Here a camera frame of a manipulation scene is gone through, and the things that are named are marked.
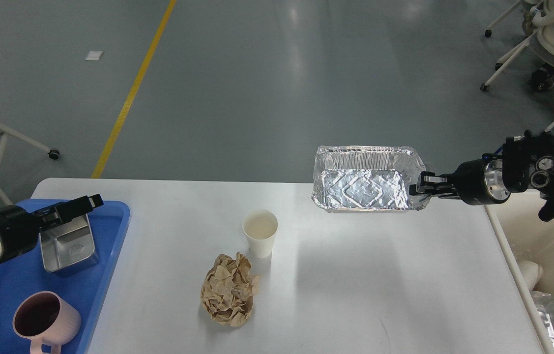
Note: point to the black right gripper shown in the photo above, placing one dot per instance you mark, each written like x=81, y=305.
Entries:
x=477, y=182

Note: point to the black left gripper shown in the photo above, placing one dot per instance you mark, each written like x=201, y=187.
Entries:
x=19, y=229

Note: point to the stainless steel rectangular container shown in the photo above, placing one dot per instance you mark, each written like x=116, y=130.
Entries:
x=69, y=248

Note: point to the aluminium foil tray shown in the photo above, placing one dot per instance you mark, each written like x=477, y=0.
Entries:
x=367, y=179

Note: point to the pink mug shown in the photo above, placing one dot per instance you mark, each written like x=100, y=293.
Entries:
x=45, y=319

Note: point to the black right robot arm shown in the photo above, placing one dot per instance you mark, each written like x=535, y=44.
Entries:
x=520, y=163

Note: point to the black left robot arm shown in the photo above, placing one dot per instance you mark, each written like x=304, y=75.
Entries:
x=19, y=229

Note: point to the blue plastic tray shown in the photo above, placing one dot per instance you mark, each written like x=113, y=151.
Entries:
x=84, y=289

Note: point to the white cup in bin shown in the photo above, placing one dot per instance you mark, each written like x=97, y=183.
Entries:
x=531, y=272

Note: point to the beige plastic bin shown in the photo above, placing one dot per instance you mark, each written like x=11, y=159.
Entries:
x=524, y=237

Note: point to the white paper cup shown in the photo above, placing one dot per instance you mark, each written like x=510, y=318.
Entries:
x=260, y=228

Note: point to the crumpled brown paper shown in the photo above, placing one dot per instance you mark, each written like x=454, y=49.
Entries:
x=227, y=293

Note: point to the white office chair right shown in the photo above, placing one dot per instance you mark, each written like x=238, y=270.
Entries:
x=539, y=29

